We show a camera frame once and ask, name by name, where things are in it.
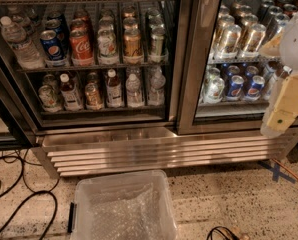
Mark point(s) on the gold soda can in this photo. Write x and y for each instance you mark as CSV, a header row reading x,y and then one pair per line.
x,y
132,48

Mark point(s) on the small clear water bottle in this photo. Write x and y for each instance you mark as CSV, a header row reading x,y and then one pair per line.
x,y
134,91

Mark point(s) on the front pepsi can middle shelf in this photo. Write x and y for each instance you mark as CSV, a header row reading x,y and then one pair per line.
x,y
51,45

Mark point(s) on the bubble wrap sheet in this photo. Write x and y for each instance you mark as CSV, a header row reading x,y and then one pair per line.
x,y
127,216

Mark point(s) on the white green can right door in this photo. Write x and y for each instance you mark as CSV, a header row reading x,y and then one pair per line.
x,y
214,90

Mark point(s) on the silver green soda can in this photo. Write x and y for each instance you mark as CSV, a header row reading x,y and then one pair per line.
x,y
157,49

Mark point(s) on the green white soda can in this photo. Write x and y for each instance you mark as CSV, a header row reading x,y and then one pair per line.
x,y
107,47

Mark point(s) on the red coca-cola can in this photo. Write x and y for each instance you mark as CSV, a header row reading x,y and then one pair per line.
x,y
82,52

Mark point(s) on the clear bottle lower right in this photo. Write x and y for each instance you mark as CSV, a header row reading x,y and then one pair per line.
x,y
157,81

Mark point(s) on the clear plastic storage bin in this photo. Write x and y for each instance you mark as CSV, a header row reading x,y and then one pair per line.
x,y
89,190

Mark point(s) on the dark juice bottle white cap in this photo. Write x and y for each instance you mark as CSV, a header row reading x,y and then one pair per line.
x,y
114,89

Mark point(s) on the brown tea bottle white label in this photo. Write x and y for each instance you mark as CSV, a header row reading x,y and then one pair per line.
x,y
70,93

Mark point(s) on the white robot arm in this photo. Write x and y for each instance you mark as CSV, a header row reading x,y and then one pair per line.
x,y
284,46

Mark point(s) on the left pepsi can right door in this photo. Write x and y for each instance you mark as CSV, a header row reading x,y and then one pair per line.
x,y
234,88

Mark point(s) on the stainless steel glass-door fridge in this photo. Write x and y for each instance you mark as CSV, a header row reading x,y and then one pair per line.
x,y
184,131

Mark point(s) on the green label can lower shelf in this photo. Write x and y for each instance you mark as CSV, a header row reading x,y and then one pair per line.
x,y
50,100

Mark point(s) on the pepsi can door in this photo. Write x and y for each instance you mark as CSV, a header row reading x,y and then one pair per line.
x,y
234,88
254,87

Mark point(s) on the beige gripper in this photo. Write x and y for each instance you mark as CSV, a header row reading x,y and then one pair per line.
x,y
296,45

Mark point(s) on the gold can door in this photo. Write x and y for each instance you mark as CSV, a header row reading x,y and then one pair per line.
x,y
252,41
228,44

